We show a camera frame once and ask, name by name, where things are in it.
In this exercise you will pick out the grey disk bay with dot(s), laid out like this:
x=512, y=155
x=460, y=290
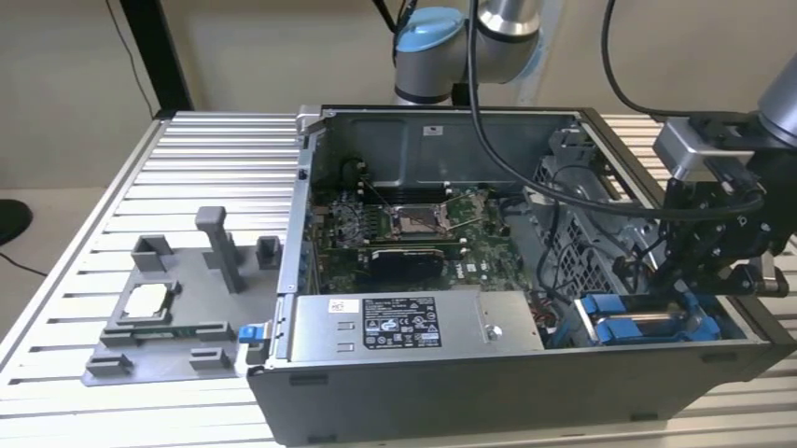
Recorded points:
x=584, y=333

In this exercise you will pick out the blue disk carrier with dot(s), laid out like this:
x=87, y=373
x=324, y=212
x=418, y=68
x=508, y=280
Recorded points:
x=617, y=330

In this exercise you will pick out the thin metal locking lever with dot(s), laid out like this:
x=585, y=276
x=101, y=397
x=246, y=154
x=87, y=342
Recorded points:
x=377, y=193

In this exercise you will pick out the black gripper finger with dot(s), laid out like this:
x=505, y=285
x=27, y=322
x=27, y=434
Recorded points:
x=679, y=261
x=741, y=280

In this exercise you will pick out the black RAM slot bank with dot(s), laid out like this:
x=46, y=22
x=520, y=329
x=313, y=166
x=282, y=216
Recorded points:
x=412, y=189
x=412, y=241

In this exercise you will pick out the silver CPU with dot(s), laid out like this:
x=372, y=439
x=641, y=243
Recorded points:
x=145, y=302

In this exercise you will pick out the CPU socket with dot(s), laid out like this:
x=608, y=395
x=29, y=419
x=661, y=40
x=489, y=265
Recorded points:
x=414, y=224

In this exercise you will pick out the green RAM stick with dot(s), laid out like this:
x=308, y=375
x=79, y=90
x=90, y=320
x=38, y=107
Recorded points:
x=178, y=333

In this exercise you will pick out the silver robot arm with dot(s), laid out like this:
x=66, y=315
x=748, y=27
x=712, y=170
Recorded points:
x=430, y=70

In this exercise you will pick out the blue case latch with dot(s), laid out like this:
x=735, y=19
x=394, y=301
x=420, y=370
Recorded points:
x=249, y=333

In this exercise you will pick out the silver power supply unit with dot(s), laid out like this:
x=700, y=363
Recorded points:
x=461, y=326

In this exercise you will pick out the green motherboard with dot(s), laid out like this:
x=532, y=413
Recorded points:
x=486, y=266

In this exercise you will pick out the grey perforated drive cage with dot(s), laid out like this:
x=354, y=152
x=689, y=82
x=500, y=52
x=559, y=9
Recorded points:
x=580, y=261

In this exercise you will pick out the black round chair base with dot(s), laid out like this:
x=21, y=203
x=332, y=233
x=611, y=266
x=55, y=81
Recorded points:
x=12, y=219

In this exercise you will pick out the black upright post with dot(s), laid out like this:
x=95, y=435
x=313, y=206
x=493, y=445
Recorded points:
x=165, y=56

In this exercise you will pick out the black open PC case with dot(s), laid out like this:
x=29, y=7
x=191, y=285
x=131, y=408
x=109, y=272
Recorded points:
x=436, y=401

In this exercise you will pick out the grey parts rack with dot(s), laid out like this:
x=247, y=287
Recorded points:
x=187, y=308

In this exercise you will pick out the silver camera on black mount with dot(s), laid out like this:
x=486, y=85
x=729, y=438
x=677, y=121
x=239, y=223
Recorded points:
x=685, y=149

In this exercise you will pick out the black graphics card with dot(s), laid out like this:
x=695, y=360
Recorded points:
x=405, y=268

